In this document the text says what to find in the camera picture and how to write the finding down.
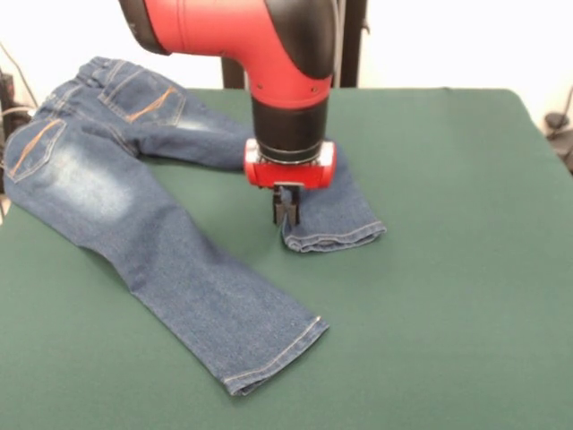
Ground black cable tangle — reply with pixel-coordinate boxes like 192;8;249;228
0;71;39;149

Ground dark green table cloth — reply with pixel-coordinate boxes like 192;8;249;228
0;88;573;430

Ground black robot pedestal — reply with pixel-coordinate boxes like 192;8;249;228
221;0;372;90

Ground blue denim jeans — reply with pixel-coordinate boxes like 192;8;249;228
2;56;389;398

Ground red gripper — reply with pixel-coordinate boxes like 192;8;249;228
244;138;338;227

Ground dark grey stand foot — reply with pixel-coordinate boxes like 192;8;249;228
543;111;573;176

